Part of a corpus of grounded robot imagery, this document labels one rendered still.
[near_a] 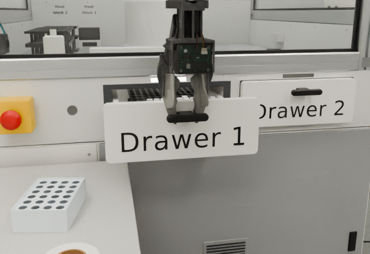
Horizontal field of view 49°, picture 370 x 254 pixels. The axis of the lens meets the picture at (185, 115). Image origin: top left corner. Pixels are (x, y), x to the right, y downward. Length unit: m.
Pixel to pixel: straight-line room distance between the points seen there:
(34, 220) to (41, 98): 0.34
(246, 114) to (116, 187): 0.28
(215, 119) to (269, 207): 0.41
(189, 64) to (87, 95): 0.34
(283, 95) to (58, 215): 0.59
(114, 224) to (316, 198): 0.63
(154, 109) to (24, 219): 0.28
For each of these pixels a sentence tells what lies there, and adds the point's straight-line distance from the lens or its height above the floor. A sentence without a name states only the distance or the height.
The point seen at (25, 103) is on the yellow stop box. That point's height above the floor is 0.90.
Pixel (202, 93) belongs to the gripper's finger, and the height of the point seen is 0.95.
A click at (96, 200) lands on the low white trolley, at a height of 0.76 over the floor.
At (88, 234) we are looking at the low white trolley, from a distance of 0.66.
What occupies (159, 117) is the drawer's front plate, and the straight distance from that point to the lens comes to 0.74.
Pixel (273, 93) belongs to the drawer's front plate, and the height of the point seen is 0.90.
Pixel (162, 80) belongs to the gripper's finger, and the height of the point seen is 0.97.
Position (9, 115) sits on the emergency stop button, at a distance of 0.88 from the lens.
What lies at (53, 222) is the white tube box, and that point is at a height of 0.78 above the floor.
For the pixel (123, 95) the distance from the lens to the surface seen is 1.09.
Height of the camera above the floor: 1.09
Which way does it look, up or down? 14 degrees down
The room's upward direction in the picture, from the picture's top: straight up
